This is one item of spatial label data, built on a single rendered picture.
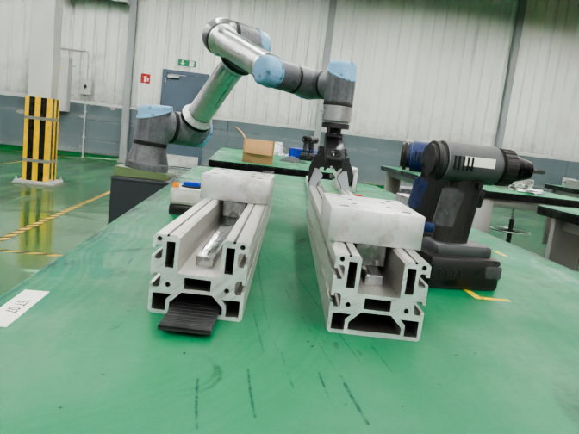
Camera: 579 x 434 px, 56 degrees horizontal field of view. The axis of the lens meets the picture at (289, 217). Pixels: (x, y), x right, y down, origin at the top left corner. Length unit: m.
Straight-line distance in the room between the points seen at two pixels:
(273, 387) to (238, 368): 0.04
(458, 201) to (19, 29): 12.84
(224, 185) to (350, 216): 0.31
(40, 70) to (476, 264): 7.17
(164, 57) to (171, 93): 0.78
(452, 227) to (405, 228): 0.22
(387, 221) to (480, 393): 0.22
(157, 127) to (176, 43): 10.68
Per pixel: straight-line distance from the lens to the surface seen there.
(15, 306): 0.62
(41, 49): 7.75
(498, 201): 3.89
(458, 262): 0.86
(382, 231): 0.64
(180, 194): 1.23
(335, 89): 1.40
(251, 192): 0.88
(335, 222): 0.64
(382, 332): 0.60
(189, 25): 12.64
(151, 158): 1.94
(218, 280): 0.58
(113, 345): 0.52
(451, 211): 0.86
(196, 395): 0.44
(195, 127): 1.98
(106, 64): 12.85
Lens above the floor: 0.98
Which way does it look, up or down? 8 degrees down
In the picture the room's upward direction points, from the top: 7 degrees clockwise
